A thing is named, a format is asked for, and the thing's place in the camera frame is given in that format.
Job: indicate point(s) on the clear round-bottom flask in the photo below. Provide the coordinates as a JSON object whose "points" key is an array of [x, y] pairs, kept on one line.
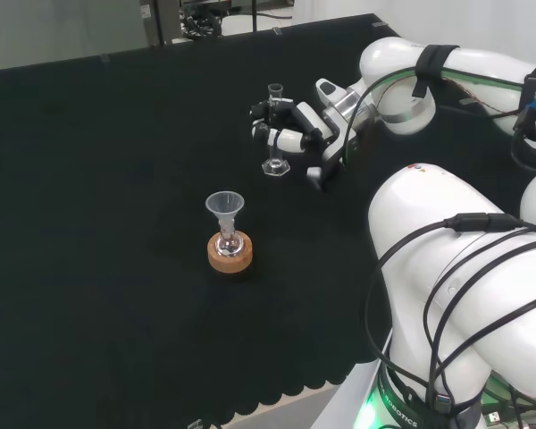
{"points": [[229, 245]]}

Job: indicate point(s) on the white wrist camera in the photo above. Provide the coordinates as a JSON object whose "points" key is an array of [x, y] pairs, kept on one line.
{"points": [[328, 89]]}

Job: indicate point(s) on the grey metal frame post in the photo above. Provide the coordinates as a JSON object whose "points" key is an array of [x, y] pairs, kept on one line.
{"points": [[160, 22]]}

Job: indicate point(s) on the silver usb plug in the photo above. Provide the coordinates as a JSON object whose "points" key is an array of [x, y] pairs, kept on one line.
{"points": [[494, 417]]}

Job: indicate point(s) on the clear glass graduated cylinder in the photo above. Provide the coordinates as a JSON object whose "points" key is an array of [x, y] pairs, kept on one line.
{"points": [[275, 166]]}

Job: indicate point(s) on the clear plastic funnel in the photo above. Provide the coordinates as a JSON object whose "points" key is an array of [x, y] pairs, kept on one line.
{"points": [[224, 203]]}

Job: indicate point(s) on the black bench cloth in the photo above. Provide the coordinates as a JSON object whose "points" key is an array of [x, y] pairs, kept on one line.
{"points": [[94, 201]]}

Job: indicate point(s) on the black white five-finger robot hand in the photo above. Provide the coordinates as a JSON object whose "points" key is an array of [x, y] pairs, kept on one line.
{"points": [[310, 120]]}

